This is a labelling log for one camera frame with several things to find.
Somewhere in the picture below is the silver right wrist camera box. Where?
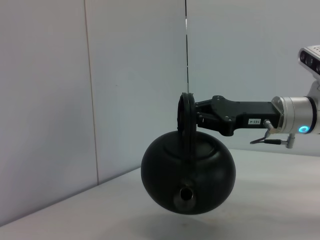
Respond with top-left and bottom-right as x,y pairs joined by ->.
297,44 -> 320,75

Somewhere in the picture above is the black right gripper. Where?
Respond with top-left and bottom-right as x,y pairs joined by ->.
194,94 -> 279,138

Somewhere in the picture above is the black round teapot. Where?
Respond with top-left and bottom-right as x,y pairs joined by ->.
140,91 -> 237,216

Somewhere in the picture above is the grey cable with metal plug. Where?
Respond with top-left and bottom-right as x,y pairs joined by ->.
249,119 -> 298,150

